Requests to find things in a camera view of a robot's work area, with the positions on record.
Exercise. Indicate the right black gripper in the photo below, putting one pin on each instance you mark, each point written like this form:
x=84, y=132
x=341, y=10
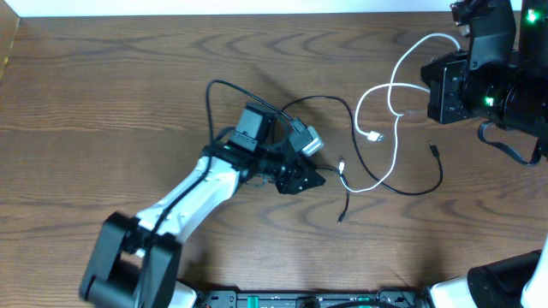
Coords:
x=447, y=90

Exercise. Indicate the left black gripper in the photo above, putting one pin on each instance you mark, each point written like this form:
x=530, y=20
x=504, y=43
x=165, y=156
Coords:
x=291, y=183

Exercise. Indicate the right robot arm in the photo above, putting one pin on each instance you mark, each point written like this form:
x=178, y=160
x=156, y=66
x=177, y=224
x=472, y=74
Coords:
x=501, y=78

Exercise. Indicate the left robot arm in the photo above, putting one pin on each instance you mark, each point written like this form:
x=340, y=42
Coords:
x=136, y=258

